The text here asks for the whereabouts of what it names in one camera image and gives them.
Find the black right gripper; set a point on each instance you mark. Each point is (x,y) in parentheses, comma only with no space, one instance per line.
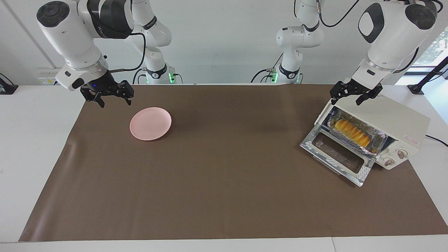
(105,87)

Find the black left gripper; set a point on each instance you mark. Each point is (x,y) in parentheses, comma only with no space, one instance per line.
(353,87)

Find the sliced yellow bread loaf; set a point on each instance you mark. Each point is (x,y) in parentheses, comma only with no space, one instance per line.
(350,131)

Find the aluminium foil tray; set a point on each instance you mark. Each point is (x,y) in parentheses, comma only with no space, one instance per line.
(378,141)

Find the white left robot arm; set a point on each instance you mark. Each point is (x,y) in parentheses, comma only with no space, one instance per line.
(392,38)

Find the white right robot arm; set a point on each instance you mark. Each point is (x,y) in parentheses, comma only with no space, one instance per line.
(70,35)

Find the cream white toaster oven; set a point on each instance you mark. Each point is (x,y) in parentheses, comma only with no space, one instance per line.
(402,119)

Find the beige oven control knob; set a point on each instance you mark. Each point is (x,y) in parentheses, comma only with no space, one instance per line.
(389,161)
(400,153)

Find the glass oven door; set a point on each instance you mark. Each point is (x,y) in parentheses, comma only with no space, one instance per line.
(364,173)

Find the pink round plate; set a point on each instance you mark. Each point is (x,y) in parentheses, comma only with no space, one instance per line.
(150,124)

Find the window with greenery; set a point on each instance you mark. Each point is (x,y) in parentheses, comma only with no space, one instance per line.
(437,45)

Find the brown table mat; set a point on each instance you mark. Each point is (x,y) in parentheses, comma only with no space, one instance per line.
(175,192)

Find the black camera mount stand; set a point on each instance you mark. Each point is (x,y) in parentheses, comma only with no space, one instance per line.
(416,88)

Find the white wall socket strip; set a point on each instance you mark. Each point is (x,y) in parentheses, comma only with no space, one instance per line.
(47,78)

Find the black clamp bracket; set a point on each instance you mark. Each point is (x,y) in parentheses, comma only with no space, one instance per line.
(7,89)

